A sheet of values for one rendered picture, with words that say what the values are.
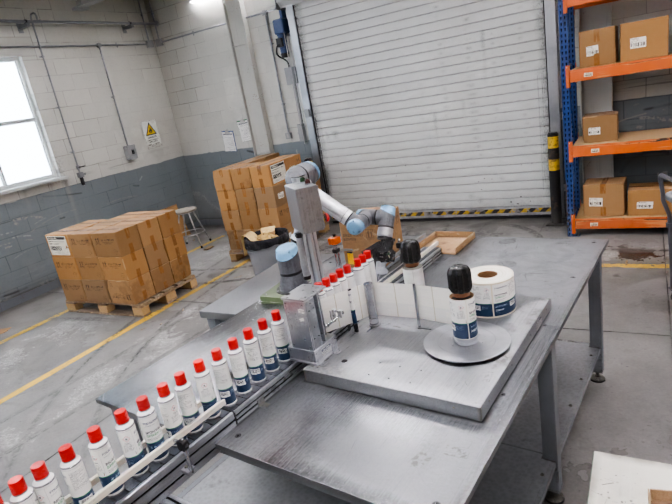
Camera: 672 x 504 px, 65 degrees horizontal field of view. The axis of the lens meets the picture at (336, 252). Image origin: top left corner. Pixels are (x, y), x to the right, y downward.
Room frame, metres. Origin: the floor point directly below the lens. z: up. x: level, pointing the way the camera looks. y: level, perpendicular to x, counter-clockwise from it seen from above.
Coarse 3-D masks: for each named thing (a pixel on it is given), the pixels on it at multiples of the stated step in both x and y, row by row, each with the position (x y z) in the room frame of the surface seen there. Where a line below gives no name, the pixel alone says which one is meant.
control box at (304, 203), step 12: (288, 192) 2.18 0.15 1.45; (300, 192) 2.08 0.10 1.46; (312, 192) 2.09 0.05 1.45; (288, 204) 2.22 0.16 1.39; (300, 204) 2.07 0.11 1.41; (312, 204) 2.09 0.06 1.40; (300, 216) 2.07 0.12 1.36; (312, 216) 2.09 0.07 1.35; (300, 228) 2.10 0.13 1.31; (312, 228) 2.08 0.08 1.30
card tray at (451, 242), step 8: (440, 232) 3.16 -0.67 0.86; (448, 232) 3.13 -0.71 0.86; (456, 232) 3.09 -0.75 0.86; (464, 232) 3.06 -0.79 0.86; (472, 232) 3.03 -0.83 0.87; (424, 240) 3.05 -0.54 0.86; (432, 240) 3.11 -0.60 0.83; (440, 240) 3.08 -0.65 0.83; (448, 240) 3.05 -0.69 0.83; (456, 240) 3.03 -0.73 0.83; (464, 240) 2.90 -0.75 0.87; (448, 248) 2.91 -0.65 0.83; (456, 248) 2.80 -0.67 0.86
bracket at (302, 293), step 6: (300, 288) 1.84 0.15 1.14; (306, 288) 1.83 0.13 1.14; (312, 288) 1.82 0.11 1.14; (318, 288) 1.81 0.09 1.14; (324, 288) 1.82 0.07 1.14; (288, 294) 1.80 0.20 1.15; (294, 294) 1.79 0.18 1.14; (300, 294) 1.78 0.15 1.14; (306, 294) 1.77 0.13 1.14; (312, 294) 1.76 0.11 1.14; (288, 300) 1.76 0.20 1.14; (294, 300) 1.74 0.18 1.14; (300, 300) 1.73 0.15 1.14; (306, 300) 1.73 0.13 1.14
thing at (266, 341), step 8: (264, 320) 1.75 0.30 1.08; (264, 328) 1.74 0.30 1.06; (264, 336) 1.73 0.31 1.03; (272, 336) 1.75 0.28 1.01; (264, 344) 1.73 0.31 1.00; (272, 344) 1.74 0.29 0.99; (264, 352) 1.73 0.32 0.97; (272, 352) 1.74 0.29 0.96; (264, 360) 1.74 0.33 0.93; (272, 360) 1.73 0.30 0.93; (272, 368) 1.73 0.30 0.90
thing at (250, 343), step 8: (248, 328) 1.70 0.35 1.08; (248, 336) 1.68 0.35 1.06; (248, 344) 1.67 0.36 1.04; (256, 344) 1.68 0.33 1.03; (248, 352) 1.67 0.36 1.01; (256, 352) 1.68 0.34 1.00; (248, 360) 1.68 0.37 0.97; (256, 360) 1.67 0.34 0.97; (256, 368) 1.67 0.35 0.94; (256, 376) 1.67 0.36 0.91; (264, 376) 1.68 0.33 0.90
